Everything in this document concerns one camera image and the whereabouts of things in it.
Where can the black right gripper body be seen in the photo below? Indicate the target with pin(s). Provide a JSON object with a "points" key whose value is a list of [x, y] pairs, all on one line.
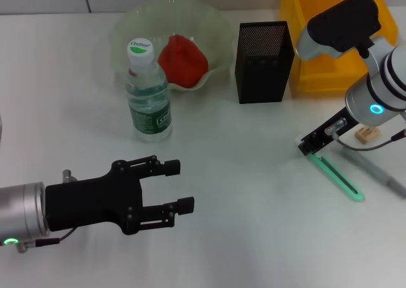
{"points": [[326, 135]]}

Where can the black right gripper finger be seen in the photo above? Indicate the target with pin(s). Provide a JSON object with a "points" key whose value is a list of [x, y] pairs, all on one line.
{"points": [[306, 148]]}

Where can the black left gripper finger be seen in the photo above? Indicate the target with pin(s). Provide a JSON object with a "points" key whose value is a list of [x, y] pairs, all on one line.
{"points": [[172, 167], [185, 205]]}

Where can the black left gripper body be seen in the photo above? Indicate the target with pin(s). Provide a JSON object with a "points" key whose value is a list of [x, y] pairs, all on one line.
{"points": [[92, 202]]}

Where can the green utility knife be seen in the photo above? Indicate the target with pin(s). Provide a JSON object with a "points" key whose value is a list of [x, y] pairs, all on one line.
{"points": [[336, 177]]}

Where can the clear green-label water bottle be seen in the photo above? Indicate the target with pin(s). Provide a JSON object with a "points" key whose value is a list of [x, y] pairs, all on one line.
{"points": [[149, 110]]}

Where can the grey pen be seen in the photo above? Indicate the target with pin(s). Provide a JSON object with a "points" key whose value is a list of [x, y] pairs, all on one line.
{"points": [[380, 175]]}

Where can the red-orange fruit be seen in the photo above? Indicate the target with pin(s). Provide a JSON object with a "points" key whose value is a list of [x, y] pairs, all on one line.
{"points": [[185, 62]]}

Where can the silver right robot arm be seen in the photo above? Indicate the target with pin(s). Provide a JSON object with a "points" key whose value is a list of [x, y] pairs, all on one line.
{"points": [[374, 85]]}

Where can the black mesh pen holder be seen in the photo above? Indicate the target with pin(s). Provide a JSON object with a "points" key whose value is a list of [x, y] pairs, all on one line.
{"points": [[263, 78]]}

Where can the green glass fruit bowl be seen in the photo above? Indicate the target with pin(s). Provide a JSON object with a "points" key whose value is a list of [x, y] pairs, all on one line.
{"points": [[196, 24]]}

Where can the small tan wooden block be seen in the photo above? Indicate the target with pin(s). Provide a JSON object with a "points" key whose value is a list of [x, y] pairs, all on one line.
{"points": [[366, 135]]}

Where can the yellow plastic storage bin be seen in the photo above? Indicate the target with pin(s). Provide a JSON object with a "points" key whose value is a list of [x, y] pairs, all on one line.
{"points": [[317, 78]]}

